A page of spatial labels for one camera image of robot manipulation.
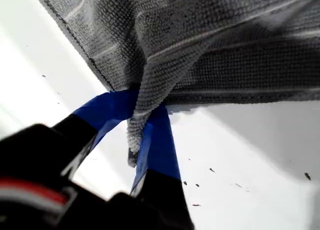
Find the grey striped towel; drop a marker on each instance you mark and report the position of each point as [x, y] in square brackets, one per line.
[200, 39]

